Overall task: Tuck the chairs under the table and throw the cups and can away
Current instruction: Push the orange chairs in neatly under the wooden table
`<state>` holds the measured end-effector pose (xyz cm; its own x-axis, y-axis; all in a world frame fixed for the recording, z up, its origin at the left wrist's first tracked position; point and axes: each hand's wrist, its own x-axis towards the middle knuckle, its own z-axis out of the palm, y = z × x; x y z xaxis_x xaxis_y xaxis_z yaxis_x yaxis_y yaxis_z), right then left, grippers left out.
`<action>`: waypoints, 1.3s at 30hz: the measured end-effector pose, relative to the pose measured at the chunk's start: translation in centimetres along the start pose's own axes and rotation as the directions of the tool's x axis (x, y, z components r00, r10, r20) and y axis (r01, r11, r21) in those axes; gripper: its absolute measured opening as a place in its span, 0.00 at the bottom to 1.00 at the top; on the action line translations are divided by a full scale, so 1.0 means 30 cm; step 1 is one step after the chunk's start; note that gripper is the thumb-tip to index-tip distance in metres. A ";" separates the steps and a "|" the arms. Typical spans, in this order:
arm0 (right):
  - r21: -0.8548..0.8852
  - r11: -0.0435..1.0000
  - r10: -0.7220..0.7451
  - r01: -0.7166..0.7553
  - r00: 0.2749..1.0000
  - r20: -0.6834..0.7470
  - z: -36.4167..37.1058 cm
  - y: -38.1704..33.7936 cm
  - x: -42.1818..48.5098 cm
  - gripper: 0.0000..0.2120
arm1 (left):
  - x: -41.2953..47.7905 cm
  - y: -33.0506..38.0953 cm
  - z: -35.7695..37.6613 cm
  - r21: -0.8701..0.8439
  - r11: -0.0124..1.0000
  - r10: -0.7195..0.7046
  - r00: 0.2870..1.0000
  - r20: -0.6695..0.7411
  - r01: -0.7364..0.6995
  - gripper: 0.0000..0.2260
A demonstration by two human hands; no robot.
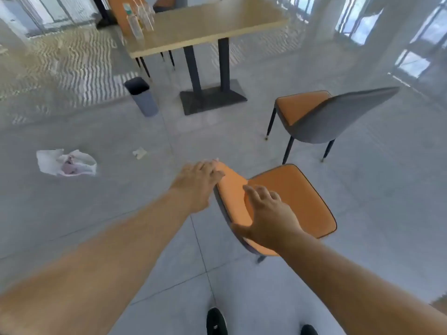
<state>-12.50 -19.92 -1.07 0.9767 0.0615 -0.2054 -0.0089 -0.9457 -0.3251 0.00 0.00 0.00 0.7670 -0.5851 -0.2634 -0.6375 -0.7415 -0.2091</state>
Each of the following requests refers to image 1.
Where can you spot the person's right shoe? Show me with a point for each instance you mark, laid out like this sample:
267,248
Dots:
309,330

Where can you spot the white plastic bag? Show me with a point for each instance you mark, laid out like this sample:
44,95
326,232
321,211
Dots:
66,163

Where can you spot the person's right hand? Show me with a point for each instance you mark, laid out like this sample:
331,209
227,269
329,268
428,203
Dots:
272,223

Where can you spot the wooden table black base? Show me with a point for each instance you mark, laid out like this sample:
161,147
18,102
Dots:
209,24

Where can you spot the person's left hand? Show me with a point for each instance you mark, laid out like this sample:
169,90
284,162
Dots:
197,184

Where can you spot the clear plastic bottle white cap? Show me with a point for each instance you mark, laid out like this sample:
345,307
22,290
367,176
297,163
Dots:
134,24

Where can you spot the person's shoe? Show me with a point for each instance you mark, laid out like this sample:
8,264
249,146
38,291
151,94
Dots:
309,330
216,322

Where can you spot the person's left forearm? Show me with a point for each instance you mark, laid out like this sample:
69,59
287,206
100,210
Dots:
87,268

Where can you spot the person's right forearm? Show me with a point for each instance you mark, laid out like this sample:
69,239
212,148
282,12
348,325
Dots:
349,293

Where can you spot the person's left shoe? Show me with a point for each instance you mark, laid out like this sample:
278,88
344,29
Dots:
216,322

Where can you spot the grey waste bin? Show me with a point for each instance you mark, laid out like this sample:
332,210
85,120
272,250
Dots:
145,101

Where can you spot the crumpled white tissue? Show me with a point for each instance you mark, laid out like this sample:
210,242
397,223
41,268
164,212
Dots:
139,153

